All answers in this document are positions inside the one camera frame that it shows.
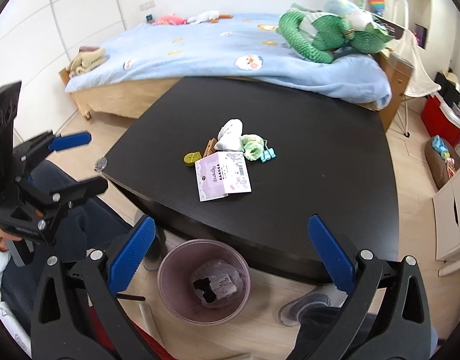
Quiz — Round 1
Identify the olive green round token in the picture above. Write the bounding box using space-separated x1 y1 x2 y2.
183 151 202 167

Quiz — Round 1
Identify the wooden clothespin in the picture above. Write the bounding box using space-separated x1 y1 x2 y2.
202 138 218 158

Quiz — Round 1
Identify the purple white paper package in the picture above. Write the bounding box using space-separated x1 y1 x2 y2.
195 151 252 202

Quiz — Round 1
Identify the white tissue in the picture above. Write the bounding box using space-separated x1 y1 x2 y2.
214 119 243 151

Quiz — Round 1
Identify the pink plastic trash bin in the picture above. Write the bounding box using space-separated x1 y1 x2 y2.
158 240 251 326

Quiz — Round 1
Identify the clear table corner protector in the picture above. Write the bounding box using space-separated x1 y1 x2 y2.
94 157 108 173

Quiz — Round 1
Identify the grey slipper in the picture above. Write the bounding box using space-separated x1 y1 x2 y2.
278 292 330 328

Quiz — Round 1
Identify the beige folded towel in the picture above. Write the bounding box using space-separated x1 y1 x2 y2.
66 46 107 78

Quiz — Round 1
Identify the white drawer cabinet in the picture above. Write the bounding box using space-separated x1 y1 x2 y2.
433 169 460 261

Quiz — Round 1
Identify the brown pet bed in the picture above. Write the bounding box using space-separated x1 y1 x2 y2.
424 135 460 189

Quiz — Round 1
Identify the light blue binder clip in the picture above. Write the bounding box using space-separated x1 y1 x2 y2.
260 140 276 163

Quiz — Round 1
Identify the crumpled green white wrapper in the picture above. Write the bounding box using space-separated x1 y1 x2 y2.
240 134 266 161

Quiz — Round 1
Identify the pink plush toy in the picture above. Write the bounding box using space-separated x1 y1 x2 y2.
153 14 188 25

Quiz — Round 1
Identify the red storage box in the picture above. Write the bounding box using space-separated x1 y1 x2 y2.
421 96 460 147

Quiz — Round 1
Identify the light blue bed blanket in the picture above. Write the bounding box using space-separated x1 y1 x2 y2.
66 13 392 109

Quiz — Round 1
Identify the green plush dragon toy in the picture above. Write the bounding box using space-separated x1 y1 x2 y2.
277 0 393 64

